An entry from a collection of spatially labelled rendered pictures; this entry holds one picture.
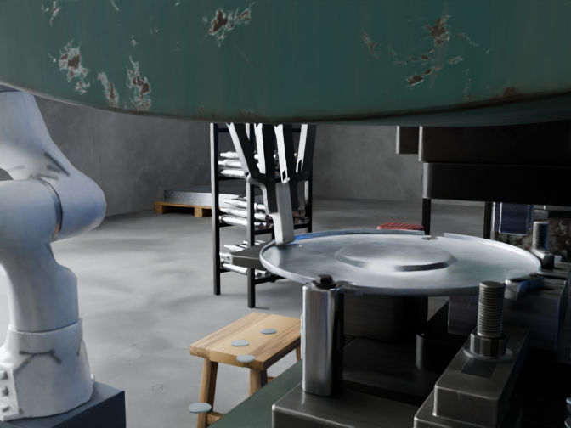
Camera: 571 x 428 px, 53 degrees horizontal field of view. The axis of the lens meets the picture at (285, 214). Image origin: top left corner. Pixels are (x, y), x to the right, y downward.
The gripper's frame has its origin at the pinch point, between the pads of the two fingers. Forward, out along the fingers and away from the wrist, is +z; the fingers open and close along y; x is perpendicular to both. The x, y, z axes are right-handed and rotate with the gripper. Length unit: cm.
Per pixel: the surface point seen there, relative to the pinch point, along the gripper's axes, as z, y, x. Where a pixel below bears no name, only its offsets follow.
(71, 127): -188, 48, -515
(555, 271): 10.1, -22.3, 16.8
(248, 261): 5.5, 5.1, 2.3
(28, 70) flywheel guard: 3, 22, 46
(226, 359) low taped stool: 22, -9, -92
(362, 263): 7.4, -4.4, 10.9
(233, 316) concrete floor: 11, -38, -223
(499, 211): 4.0, -16.0, 18.0
